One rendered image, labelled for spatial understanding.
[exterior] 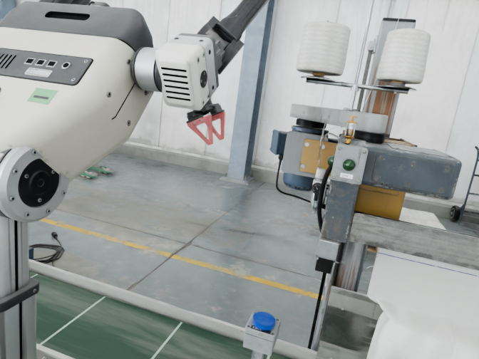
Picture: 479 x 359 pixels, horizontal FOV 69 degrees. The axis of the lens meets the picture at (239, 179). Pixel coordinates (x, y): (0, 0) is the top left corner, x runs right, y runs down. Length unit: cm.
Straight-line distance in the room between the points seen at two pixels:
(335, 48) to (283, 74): 503
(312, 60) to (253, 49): 475
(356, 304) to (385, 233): 43
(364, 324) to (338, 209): 68
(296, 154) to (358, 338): 77
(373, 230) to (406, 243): 10
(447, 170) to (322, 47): 54
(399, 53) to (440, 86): 503
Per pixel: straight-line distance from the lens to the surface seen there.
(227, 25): 93
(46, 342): 169
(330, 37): 123
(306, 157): 133
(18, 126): 75
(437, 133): 625
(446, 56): 630
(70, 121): 73
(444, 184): 98
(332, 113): 118
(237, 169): 602
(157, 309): 181
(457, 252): 121
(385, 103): 144
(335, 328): 156
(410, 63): 123
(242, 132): 592
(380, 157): 95
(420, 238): 118
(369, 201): 127
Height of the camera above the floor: 141
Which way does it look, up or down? 13 degrees down
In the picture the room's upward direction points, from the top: 8 degrees clockwise
